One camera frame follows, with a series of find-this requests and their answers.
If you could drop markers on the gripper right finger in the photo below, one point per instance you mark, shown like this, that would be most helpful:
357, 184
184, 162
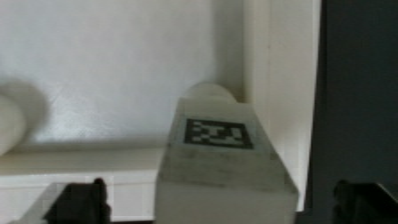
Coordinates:
367, 203

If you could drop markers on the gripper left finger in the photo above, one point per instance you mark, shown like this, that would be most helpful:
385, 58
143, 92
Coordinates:
72, 204

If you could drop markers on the white leg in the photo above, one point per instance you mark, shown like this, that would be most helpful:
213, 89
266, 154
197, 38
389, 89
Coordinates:
223, 183

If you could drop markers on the white square tabletop part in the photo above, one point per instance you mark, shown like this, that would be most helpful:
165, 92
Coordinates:
103, 58

